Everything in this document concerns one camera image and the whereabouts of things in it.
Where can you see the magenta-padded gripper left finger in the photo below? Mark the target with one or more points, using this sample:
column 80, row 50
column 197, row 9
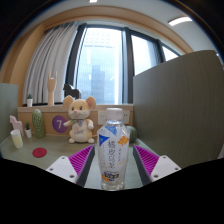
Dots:
column 61, row 166

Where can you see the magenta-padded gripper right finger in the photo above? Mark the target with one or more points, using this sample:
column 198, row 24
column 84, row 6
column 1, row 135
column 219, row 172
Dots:
column 165, row 166

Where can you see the clear plastic drink bottle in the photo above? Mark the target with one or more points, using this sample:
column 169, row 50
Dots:
column 113, row 150

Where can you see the flat round red coaster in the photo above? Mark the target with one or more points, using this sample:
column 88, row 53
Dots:
column 39, row 152

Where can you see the purple round number sign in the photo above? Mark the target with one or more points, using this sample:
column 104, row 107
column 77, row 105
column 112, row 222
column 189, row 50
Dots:
column 58, row 124

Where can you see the small plant, tapered white pot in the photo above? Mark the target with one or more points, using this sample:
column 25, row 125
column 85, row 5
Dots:
column 28, row 133

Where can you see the beige mouse plush toy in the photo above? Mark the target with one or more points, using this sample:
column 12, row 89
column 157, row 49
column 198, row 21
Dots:
column 80, row 123

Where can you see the tall green cactus ornament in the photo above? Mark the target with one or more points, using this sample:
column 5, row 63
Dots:
column 38, row 125

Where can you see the white cup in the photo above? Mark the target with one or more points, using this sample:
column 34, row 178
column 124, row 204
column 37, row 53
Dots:
column 17, row 139

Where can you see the grey-green desk divider panel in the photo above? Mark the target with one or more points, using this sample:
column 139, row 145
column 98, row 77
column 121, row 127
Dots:
column 8, row 110
column 180, row 106

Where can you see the pink horse figure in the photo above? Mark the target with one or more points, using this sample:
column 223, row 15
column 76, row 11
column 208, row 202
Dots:
column 16, row 124

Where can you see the small plant, round white pot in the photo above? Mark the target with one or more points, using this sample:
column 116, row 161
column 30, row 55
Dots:
column 29, row 102

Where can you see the black horse figure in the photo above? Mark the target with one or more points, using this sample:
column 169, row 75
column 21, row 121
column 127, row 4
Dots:
column 70, row 91

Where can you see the wooden hand figure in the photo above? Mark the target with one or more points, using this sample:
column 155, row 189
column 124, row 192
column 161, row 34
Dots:
column 51, row 90

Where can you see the grey-white curtain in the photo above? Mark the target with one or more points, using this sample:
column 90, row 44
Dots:
column 50, row 63

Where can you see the dark-framed window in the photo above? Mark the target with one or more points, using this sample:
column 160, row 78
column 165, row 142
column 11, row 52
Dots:
column 100, row 66

